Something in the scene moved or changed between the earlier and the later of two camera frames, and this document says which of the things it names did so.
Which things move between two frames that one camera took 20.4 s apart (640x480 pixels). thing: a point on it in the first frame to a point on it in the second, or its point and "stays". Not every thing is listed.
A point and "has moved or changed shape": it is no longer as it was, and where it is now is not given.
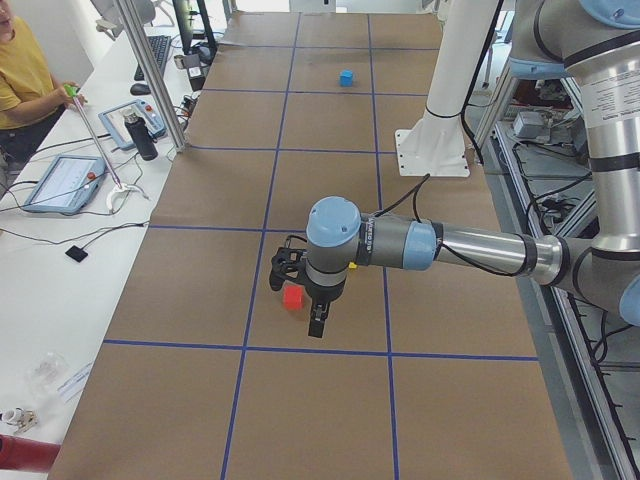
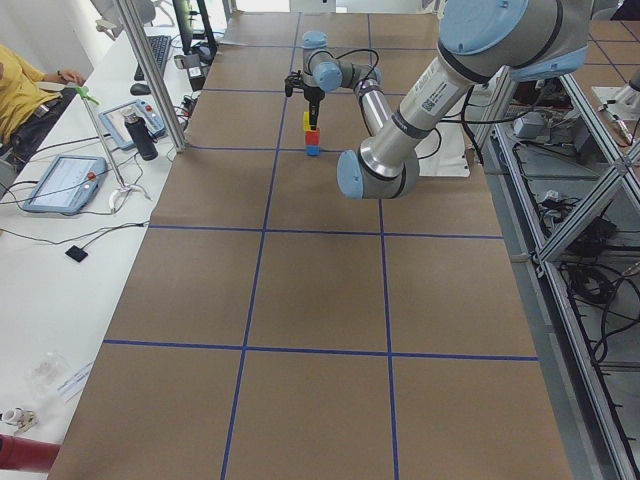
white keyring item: (19, 420) stays
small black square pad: (76, 253) stays
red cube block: (292, 297) to (313, 137)
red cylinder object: (17, 452) stays
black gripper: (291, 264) to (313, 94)
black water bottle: (142, 137) stays
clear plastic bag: (41, 380) stays
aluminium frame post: (152, 73) stays
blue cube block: (346, 78) has moved or changed shape
